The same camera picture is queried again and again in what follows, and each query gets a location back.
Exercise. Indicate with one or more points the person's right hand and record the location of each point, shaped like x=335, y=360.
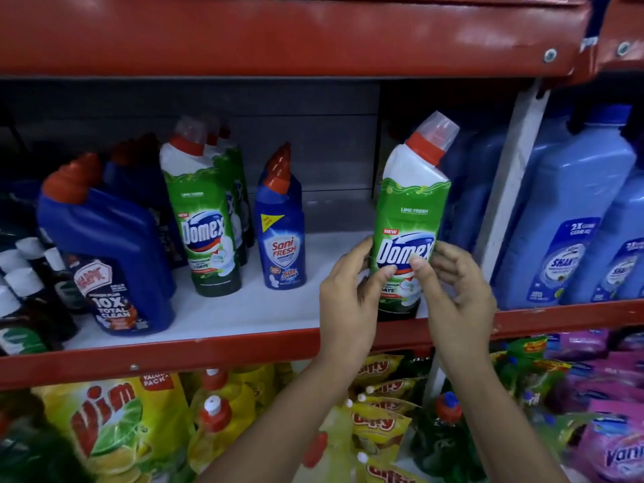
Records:
x=465, y=311

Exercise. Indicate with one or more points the person's left hand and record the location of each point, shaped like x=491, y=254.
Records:
x=344, y=311

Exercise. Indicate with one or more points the person's left thumb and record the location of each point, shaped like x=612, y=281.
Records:
x=378, y=284

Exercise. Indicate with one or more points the person's right thumb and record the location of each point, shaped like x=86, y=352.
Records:
x=423, y=279

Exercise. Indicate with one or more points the person's right middle finger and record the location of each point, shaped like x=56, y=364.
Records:
x=449, y=269

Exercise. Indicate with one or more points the green white cleaner bottle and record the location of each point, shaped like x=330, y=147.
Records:
x=201, y=216
x=410, y=196
x=247, y=206
x=235, y=211

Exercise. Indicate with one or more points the light blue cleaner bottle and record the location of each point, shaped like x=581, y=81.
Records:
x=473, y=191
x=568, y=196
x=616, y=246

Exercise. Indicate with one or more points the small blue red-capped bottle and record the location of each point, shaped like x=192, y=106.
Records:
x=280, y=236

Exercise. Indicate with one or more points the white shelf board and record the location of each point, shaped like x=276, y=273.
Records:
x=261, y=306

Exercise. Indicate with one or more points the pile of green pouches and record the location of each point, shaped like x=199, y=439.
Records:
x=528, y=367

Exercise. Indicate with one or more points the stack of yellow refill pouches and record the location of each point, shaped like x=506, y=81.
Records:
x=382, y=422

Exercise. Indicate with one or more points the green bottle with red cap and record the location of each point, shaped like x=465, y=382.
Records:
x=445, y=437

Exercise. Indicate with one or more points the yellow pouch with red cap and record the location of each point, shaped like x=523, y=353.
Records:
x=324, y=447
x=221, y=422

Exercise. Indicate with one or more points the pile of pink pouches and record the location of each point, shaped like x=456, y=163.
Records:
x=603, y=367

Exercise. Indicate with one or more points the red metal shelf beam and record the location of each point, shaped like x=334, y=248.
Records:
x=201, y=349
x=281, y=32
x=621, y=35

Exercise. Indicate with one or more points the pink detergent pouch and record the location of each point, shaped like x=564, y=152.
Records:
x=611, y=447

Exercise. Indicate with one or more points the large blue red-capped bottle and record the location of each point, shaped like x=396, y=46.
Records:
x=136, y=175
x=115, y=246

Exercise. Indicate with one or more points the large yellow dishwash pouch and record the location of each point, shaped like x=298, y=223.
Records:
x=120, y=427

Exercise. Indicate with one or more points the row of dark white-capped bottles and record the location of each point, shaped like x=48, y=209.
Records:
x=30, y=286

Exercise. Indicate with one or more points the dark green pouch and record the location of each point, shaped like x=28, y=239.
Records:
x=30, y=447

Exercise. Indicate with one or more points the white shelf upright post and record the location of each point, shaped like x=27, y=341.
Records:
x=508, y=181

